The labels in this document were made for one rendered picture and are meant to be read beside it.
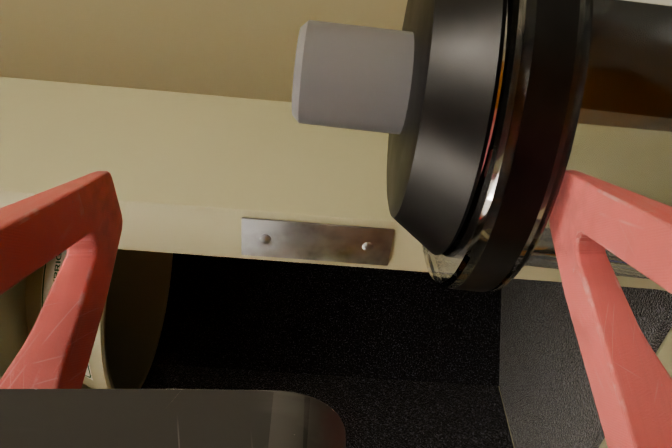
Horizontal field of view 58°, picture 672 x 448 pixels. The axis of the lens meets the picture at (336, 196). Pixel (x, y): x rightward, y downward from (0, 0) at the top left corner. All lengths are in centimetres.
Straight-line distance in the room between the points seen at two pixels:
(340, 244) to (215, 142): 9
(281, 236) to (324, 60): 14
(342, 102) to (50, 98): 25
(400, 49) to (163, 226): 17
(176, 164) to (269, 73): 42
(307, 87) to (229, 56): 56
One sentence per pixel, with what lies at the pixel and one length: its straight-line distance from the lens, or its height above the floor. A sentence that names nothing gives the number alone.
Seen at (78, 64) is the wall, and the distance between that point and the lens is 77.
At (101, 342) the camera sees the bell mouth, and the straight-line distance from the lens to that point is 38.
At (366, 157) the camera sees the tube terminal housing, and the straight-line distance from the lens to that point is 32.
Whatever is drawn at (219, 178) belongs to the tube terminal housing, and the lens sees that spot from 30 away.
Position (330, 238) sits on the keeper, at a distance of 28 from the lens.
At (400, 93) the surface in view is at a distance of 16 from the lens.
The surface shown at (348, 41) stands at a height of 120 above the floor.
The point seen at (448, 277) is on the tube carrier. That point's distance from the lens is 15.
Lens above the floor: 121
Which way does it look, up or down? 3 degrees down
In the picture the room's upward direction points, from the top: 85 degrees counter-clockwise
